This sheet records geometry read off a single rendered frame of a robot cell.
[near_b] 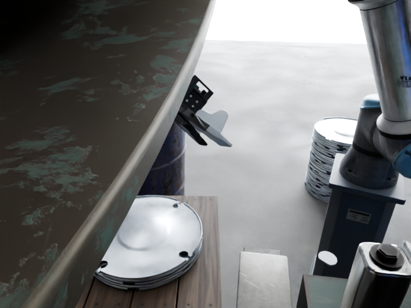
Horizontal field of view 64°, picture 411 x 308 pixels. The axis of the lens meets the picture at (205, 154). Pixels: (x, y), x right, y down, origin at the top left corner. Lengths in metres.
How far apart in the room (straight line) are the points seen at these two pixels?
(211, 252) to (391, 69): 0.55
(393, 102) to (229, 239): 0.86
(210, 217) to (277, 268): 0.53
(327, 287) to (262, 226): 1.05
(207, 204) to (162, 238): 0.22
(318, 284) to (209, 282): 0.40
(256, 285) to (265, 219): 1.10
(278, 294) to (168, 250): 0.44
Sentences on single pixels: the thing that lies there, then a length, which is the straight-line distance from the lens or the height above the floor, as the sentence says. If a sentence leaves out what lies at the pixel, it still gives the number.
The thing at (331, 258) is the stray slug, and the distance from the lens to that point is 0.45.
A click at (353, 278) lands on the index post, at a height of 0.77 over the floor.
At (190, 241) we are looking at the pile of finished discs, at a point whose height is 0.39.
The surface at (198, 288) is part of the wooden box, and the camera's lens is 0.78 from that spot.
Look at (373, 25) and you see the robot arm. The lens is 0.70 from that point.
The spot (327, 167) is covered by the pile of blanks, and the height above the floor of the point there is 0.18.
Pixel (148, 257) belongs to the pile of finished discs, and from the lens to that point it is 0.79.
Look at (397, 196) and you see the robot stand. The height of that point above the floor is 0.45.
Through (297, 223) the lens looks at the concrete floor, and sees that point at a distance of 1.51.
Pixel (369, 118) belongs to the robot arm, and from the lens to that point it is 0.91.
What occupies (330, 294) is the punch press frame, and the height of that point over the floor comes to 0.65.
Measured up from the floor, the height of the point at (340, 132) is 0.32.
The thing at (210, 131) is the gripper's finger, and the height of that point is 0.70.
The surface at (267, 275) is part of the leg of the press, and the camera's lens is 0.42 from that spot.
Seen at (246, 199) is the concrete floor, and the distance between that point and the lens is 1.60.
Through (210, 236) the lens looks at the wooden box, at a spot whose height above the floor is 0.35.
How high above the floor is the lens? 0.96
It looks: 29 degrees down
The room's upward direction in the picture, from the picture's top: straight up
